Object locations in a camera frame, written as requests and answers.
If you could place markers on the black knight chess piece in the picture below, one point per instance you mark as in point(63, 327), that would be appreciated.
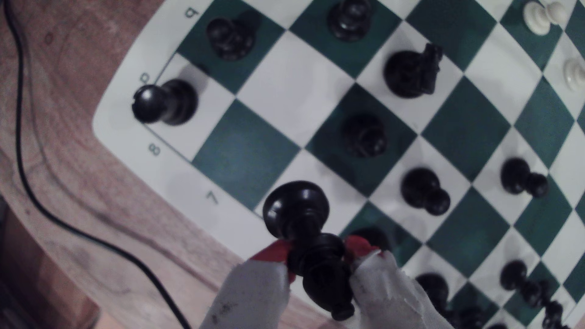
point(409, 73)

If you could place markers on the green and white chess mat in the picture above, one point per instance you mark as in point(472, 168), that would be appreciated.
point(297, 91)

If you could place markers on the black rook chess piece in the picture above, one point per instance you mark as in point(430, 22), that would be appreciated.
point(167, 103)

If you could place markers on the black bishop chess piece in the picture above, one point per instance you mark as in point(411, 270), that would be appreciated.
point(304, 237)

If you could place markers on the black king chess piece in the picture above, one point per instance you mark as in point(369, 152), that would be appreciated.
point(434, 288)

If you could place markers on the black queen chess piece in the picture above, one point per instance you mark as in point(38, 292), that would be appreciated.
point(375, 235)

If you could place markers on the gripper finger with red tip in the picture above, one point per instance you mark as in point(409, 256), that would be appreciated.
point(388, 301)
point(256, 297)

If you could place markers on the black pawn chess piece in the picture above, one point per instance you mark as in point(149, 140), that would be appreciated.
point(231, 39)
point(521, 177)
point(422, 189)
point(514, 274)
point(364, 135)
point(349, 18)

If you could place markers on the white pawn chess piece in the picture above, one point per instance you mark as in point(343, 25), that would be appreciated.
point(541, 17)
point(576, 74)

